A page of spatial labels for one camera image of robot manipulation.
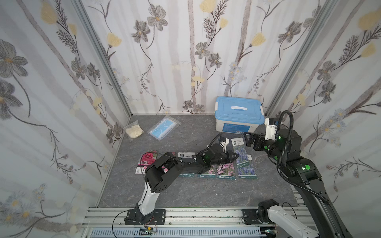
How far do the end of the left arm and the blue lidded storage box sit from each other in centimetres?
26

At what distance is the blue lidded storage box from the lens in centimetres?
97

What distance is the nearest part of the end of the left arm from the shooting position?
27.2 inches
